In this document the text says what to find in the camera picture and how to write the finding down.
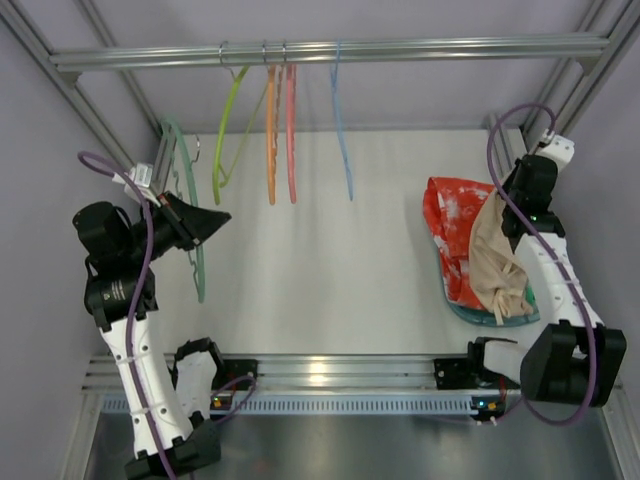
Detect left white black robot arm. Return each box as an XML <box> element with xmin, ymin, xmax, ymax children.
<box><xmin>72</xmin><ymin>192</ymin><xmax>231</xmax><ymax>479</ymax></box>

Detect front aluminium frame rail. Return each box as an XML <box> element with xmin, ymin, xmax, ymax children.
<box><xmin>82</xmin><ymin>352</ymin><xmax>624</xmax><ymax>396</ymax></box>

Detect beige trousers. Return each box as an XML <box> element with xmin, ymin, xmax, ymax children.
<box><xmin>469</xmin><ymin>189</ymin><xmax>534</xmax><ymax>327</ymax></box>

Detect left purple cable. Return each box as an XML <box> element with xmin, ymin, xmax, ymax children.
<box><xmin>78</xmin><ymin>151</ymin><xmax>259</xmax><ymax>480</ymax></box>

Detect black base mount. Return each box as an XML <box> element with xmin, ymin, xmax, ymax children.
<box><xmin>212</xmin><ymin>357</ymin><xmax>259</xmax><ymax>390</ymax></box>
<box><xmin>433</xmin><ymin>357</ymin><xmax>488</xmax><ymax>391</ymax></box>

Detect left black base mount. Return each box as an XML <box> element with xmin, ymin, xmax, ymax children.
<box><xmin>212</xmin><ymin>357</ymin><xmax>259</xmax><ymax>390</ymax></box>

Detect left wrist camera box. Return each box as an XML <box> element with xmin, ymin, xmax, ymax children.
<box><xmin>129</xmin><ymin>163</ymin><xmax>158</xmax><ymax>203</ymax></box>

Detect pink hanger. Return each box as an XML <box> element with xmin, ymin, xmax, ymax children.
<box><xmin>286</xmin><ymin>64</ymin><xmax>297</xmax><ymax>204</ymax></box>

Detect teal plastic basket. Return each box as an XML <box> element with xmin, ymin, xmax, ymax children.
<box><xmin>434</xmin><ymin>236</ymin><xmax>540</xmax><ymax>328</ymax></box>

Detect aluminium hanging rail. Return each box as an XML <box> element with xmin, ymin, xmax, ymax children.
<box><xmin>50</xmin><ymin>32</ymin><xmax>610</xmax><ymax>72</ymax></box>

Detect red white tie-dye garment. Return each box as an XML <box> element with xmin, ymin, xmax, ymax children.
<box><xmin>423</xmin><ymin>177</ymin><xmax>494</xmax><ymax>310</ymax></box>

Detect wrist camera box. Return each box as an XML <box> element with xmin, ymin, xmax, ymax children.
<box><xmin>129</xmin><ymin>163</ymin><xmax>158</xmax><ymax>203</ymax></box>
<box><xmin>535</xmin><ymin>129</ymin><xmax>575</xmax><ymax>171</ymax></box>

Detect teal green hanger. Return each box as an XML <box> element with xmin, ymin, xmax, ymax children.
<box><xmin>159</xmin><ymin>117</ymin><xmax>207</xmax><ymax>304</ymax></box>

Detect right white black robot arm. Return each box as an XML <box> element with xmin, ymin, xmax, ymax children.
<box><xmin>469</xmin><ymin>155</ymin><xmax>627</xmax><ymax>407</ymax></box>

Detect lime green hanger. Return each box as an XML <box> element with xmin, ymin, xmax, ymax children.
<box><xmin>211</xmin><ymin>65</ymin><xmax>267</xmax><ymax>205</ymax></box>

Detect light blue hanger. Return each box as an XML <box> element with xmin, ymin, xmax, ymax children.
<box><xmin>330</xmin><ymin>40</ymin><xmax>354</xmax><ymax>201</ymax></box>

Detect orange hanger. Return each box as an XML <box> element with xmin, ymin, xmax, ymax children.
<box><xmin>266</xmin><ymin>65</ymin><xmax>281</xmax><ymax>205</ymax></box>

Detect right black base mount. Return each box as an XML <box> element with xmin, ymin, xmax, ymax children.
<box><xmin>433</xmin><ymin>357</ymin><xmax>488</xmax><ymax>391</ymax></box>

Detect grey slotted cable duct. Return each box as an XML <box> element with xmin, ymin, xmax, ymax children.
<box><xmin>211</xmin><ymin>394</ymin><xmax>497</xmax><ymax>416</ymax></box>

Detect purple cable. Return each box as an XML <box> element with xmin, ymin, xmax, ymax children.
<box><xmin>487</xmin><ymin>102</ymin><xmax>599</xmax><ymax>427</ymax></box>
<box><xmin>78</xmin><ymin>151</ymin><xmax>259</xmax><ymax>480</ymax></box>

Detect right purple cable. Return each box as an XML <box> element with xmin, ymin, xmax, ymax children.
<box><xmin>487</xmin><ymin>102</ymin><xmax>599</xmax><ymax>427</ymax></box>

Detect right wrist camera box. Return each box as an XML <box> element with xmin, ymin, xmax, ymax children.
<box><xmin>535</xmin><ymin>129</ymin><xmax>575</xmax><ymax>171</ymax></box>

